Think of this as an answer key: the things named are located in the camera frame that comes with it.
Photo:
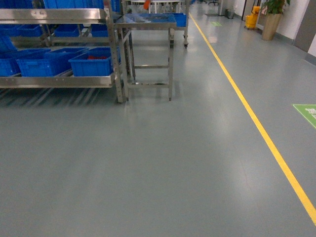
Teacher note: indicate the green potted plant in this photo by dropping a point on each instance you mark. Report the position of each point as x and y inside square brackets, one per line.
[274, 6]

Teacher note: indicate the red parts pile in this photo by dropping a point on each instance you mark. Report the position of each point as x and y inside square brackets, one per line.
[92, 57]

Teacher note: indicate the yellow mop bucket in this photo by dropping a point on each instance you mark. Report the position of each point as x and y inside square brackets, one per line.
[250, 22]

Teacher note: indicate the empty blue bin middle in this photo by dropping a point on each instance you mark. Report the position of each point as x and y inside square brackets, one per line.
[48, 64]

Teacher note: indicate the steel shelf rack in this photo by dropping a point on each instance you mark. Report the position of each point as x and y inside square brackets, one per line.
[66, 78]

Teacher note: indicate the blue bin left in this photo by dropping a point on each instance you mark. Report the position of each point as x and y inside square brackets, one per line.
[8, 64]

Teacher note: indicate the small steel side table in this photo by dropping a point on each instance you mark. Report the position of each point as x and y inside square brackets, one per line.
[146, 42]

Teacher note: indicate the blue bin with red parts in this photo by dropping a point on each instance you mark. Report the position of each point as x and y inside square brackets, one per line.
[82, 67]

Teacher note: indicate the tan planter pot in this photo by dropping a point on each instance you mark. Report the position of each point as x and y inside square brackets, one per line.
[271, 25]

